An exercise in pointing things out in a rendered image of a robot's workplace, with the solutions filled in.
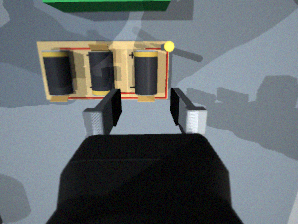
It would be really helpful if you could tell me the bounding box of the tan battery holder board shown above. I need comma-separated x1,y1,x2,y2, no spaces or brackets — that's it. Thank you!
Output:
37,41,174,102

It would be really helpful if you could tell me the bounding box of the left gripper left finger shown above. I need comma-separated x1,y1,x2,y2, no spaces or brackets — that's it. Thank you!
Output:
82,89,122,139

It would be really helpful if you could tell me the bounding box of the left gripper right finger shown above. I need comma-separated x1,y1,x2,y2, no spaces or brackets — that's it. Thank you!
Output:
170,88,208,137

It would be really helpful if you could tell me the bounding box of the black battery with yellow end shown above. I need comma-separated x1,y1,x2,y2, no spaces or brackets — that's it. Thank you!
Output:
88,51,115,96
42,51,74,96
134,51,158,96

